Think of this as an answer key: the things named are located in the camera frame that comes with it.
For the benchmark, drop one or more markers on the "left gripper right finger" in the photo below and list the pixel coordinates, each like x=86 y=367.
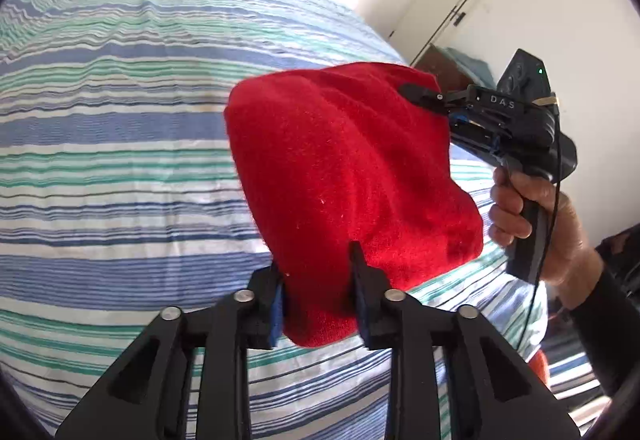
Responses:
x=492 y=393

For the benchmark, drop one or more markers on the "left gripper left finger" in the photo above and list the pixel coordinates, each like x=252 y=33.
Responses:
x=185 y=368

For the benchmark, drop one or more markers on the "red knit sweater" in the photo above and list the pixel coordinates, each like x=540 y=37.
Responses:
x=333 y=156

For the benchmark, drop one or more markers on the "black sleeved right forearm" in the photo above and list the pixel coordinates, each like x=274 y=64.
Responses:
x=608 y=327

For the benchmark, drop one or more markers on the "teal clothes on rack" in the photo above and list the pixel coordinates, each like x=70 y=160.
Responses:
x=477 y=69

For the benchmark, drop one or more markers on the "person's right hand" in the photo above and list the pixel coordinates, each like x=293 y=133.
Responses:
x=572 y=267

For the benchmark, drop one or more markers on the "orange red blanket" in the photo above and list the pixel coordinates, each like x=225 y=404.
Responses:
x=540 y=366

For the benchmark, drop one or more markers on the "striped blue green bedsheet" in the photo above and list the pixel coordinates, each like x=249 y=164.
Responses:
x=119 y=195

